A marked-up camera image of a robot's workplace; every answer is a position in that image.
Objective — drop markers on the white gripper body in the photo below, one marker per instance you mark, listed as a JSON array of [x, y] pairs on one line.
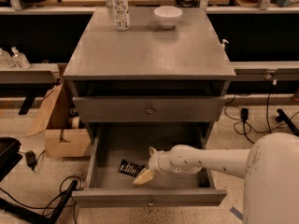
[[156, 163]]

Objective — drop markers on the black rxbar chocolate wrapper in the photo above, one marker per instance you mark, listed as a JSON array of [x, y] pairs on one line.
[[129, 168]]

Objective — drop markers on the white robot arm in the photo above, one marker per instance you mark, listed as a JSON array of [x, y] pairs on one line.
[[270, 169]]

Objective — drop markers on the open grey middle drawer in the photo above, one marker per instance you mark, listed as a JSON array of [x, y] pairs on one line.
[[106, 186]]

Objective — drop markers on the closed grey top drawer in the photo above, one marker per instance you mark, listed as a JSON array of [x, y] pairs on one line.
[[100, 109]]

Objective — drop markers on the grey wooden drawer cabinet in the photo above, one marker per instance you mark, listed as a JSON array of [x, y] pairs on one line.
[[186, 61]]

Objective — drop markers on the open brown cardboard box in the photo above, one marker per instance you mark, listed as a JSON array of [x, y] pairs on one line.
[[58, 119]]

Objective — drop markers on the black power adapter right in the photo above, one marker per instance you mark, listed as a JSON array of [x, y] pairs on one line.
[[244, 114]]

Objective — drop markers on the black power adapter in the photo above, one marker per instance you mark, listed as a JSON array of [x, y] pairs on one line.
[[30, 159], [244, 114]]

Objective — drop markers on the black power adapter left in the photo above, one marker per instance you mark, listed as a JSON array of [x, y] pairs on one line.
[[30, 159]]

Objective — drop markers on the small white pump dispenser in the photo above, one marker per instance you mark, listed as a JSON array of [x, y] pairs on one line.
[[224, 44]]

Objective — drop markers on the white ceramic bowl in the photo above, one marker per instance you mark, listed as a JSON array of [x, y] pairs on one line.
[[167, 16]]

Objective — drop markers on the black bin on left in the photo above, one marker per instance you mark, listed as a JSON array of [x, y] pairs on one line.
[[9, 155]]

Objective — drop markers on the clear plastic water bottle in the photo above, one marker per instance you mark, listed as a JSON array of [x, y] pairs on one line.
[[121, 14]]

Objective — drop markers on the clear sanitizer pump bottle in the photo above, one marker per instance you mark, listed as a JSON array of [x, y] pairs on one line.
[[20, 59]]

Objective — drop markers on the black stand leg with cables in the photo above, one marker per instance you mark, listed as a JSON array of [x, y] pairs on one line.
[[27, 213]]

